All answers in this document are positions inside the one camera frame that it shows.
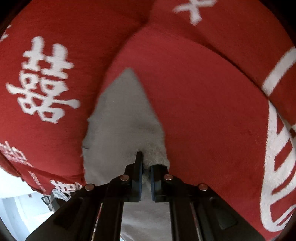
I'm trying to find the grey knit sweater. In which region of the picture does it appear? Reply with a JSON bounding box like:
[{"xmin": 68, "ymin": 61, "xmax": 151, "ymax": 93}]
[{"xmin": 82, "ymin": 69, "xmax": 171, "ymax": 240}]

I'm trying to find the red blanket with white characters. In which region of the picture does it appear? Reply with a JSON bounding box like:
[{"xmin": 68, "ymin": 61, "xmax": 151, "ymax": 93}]
[{"xmin": 1, "ymin": 1, "xmax": 295, "ymax": 240}]

